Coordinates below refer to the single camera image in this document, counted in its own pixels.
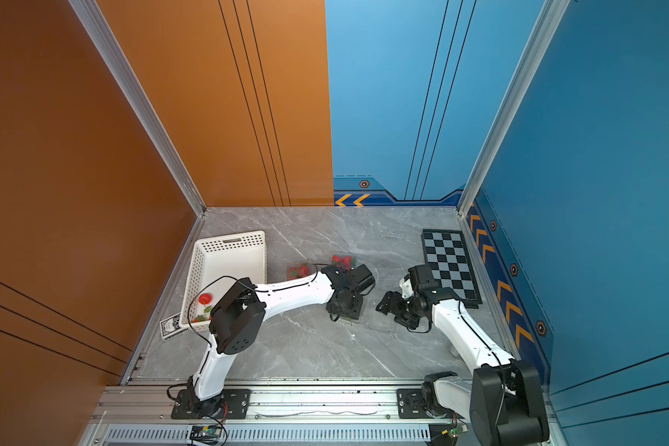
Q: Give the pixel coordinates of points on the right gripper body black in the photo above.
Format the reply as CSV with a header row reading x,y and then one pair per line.
x,y
405,309

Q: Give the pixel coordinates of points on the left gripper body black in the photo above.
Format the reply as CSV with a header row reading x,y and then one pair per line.
x,y
351,308

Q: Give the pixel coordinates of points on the clear plastic clamshell container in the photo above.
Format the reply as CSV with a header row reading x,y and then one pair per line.
x,y
344,261
299,271

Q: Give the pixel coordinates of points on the white perforated plastic basket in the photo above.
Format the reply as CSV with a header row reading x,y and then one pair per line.
x,y
216,263

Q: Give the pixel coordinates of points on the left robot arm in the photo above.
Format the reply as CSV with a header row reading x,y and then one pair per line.
x,y
238,316

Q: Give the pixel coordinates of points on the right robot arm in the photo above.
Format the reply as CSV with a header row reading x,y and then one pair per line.
x,y
504,402

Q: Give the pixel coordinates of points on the black white chessboard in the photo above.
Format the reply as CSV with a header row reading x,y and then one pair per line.
x,y
445,251

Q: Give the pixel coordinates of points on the green circuit board right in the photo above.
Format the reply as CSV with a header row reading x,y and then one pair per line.
x,y
446,435

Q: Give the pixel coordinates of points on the green circuit board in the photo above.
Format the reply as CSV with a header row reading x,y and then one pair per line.
x,y
210,435
446,435

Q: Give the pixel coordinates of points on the red strawberry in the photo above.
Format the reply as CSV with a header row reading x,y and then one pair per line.
x,y
205,299

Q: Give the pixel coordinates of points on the green circuit board left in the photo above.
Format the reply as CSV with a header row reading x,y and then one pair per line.
x,y
210,435

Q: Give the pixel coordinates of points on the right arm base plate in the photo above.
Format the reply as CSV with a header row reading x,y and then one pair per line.
x,y
420,403

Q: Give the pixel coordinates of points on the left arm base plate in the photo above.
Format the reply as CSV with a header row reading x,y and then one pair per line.
x,y
229,405

